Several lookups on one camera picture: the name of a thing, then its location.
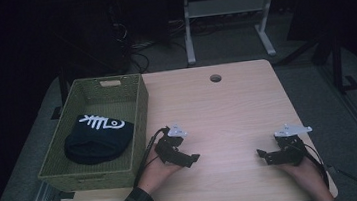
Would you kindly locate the white metal table frame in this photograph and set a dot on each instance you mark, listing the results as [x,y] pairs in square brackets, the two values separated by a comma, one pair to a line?
[223,6]

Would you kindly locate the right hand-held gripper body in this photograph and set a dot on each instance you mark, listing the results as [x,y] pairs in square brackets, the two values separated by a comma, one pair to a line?
[291,152]

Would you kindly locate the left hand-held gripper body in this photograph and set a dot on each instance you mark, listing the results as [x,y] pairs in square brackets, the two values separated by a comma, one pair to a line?
[168,152]

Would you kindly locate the dark blue beanie hat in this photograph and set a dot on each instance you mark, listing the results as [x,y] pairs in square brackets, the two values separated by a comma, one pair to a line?
[97,144]

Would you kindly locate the person's left hand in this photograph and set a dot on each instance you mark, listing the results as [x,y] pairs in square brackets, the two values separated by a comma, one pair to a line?
[154,175]

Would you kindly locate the person's right hand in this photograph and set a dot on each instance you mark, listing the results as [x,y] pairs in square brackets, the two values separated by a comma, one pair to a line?
[310,178]

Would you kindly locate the green woven basket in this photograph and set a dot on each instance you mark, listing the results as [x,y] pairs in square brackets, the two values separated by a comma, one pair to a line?
[68,125]

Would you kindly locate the black metal stand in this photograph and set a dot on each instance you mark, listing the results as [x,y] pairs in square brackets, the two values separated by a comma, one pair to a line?
[338,63]
[63,89]

